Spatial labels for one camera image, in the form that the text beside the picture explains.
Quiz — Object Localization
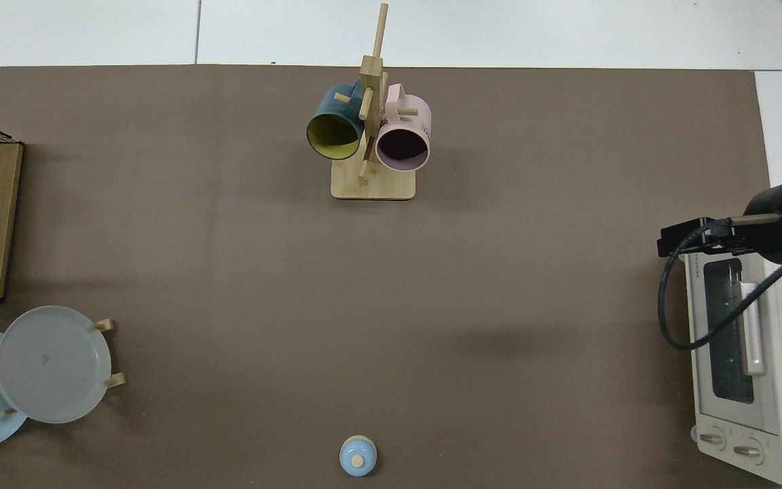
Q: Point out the pale toaster oven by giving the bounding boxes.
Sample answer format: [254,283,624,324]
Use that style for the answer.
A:
[679,248,782,486]

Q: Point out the pink cup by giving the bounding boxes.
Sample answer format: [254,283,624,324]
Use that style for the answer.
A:
[375,84,432,173]

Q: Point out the wooden cup stand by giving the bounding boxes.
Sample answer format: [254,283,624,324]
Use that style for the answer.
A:
[331,3,417,201]

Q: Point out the brown table cloth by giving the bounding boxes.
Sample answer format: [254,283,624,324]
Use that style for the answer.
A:
[0,65,772,489]

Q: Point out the dark blue cup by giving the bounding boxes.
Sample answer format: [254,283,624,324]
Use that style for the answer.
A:
[306,83,367,161]

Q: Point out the small blue round bell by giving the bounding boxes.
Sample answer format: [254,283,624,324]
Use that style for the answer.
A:
[339,435,377,477]

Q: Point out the wooden plate rack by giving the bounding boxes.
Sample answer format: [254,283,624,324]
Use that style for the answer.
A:
[0,318,127,417]

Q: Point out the grey plate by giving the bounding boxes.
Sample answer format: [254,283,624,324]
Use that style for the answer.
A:
[0,306,112,424]

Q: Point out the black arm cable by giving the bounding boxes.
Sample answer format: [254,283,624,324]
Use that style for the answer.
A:
[658,217,782,352]

